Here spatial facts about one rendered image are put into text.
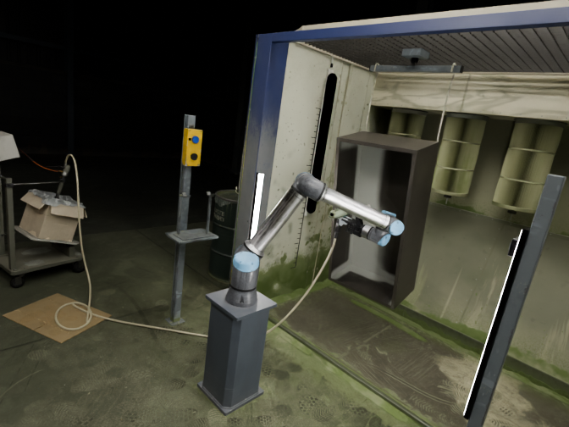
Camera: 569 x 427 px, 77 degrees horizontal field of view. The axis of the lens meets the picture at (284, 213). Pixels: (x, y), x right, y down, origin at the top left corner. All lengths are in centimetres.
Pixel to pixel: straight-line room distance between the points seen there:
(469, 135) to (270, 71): 181
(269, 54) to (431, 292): 251
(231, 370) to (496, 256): 254
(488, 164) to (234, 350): 284
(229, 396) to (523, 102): 297
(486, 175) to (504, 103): 75
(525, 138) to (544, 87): 38
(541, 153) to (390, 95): 138
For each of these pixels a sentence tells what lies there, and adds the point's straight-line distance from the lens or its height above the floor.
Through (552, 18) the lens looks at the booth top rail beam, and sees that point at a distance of 200.
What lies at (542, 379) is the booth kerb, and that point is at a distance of 353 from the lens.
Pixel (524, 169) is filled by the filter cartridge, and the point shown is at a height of 159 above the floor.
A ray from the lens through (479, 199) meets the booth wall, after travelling 391.
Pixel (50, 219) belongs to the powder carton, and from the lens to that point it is 378.
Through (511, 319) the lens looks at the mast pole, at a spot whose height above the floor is 109.
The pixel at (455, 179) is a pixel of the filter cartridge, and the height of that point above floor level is 141.
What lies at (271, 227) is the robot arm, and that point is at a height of 107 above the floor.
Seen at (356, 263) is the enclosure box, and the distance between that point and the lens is 333.
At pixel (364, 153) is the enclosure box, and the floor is 153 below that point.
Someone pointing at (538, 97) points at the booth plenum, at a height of 213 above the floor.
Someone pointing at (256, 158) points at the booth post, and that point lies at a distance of 284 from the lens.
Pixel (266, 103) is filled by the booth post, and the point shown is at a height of 180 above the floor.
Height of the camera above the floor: 169
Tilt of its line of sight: 14 degrees down
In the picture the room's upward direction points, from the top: 8 degrees clockwise
